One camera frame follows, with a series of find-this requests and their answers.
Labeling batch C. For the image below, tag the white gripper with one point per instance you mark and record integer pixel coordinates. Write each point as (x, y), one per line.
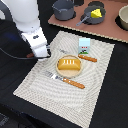
(37, 42)

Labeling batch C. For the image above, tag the orange toy bread loaf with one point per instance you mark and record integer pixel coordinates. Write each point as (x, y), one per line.
(69, 64)

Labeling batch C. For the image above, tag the light blue milk carton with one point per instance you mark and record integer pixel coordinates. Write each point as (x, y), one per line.
(84, 46)

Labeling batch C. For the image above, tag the dark blue frying pan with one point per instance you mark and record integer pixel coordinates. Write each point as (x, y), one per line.
(87, 15)

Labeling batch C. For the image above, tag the yellow toy cheese wedge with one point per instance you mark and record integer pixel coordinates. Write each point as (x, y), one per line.
(96, 13)

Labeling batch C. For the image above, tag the brown toy sausage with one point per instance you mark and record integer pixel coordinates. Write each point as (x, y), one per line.
(30, 55)

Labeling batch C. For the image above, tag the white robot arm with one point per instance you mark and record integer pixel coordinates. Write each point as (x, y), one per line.
(25, 15)

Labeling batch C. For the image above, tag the dark grey cooking pot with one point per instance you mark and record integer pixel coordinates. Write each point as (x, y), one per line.
(63, 9)

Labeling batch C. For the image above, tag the round wooden plate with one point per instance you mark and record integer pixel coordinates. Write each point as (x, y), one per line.
(68, 73)

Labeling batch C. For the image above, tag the beige woven placemat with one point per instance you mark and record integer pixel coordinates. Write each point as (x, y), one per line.
(74, 104)

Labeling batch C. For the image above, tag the beige bowl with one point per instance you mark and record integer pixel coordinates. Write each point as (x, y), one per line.
(123, 14)

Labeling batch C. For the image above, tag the toy fork orange handle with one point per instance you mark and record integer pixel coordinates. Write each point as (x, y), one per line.
(54, 76)

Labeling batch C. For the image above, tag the toy knife orange handle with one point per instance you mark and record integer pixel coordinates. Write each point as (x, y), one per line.
(68, 55)

